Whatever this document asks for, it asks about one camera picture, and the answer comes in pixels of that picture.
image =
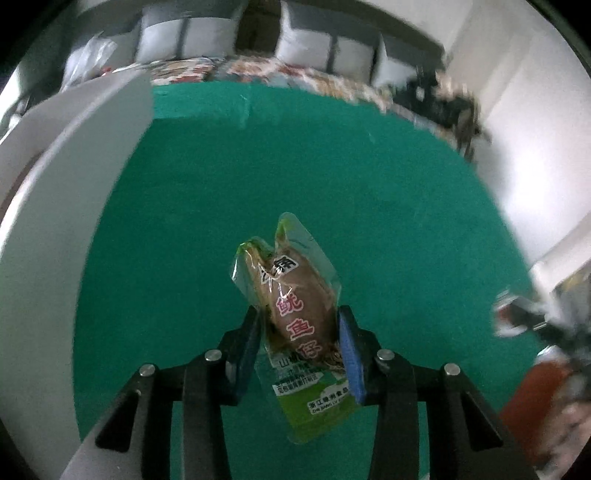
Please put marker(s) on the clear plastic bag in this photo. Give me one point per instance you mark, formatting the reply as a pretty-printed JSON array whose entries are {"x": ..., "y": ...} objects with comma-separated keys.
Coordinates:
[{"x": 90, "y": 57}]

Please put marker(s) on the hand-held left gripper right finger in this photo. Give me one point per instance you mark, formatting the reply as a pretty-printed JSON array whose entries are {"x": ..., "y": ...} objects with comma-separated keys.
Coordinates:
[{"x": 351, "y": 364}]

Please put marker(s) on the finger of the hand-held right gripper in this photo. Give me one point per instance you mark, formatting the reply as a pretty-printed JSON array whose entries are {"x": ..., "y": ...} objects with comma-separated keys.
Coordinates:
[{"x": 519, "y": 316}]

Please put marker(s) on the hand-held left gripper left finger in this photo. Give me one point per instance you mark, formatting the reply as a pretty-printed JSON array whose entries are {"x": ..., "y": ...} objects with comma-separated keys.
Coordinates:
[{"x": 247, "y": 355}]

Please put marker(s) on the clear packet brown squid snack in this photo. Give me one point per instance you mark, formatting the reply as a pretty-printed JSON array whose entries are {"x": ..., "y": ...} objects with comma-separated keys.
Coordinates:
[{"x": 295, "y": 295}]

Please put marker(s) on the dark brown headboard panel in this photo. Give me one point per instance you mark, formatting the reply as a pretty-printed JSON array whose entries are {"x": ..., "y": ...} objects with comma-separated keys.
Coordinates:
[{"x": 258, "y": 23}]

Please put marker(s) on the green cloth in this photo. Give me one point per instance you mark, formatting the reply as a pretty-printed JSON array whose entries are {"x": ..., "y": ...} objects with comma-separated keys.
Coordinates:
[{"x": 231, "y": 184}]

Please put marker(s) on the white cardboard box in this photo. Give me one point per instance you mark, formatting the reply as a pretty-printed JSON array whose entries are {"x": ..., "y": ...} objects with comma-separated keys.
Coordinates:
[{"x": 55, "y": 207}]

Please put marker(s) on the floral bedsheet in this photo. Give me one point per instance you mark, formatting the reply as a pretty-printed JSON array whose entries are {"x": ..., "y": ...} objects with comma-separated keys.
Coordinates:
[{"x": 300, "y": 74}]

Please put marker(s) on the grey two-tone pillow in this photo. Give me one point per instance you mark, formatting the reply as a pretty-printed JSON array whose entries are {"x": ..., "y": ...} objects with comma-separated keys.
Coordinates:
[
  {"x": 304, "y": 46},
  {"x": 203, "y": 32},
  {"x": 397, "y": 69},
  {"x": 124, "y": 41}
]

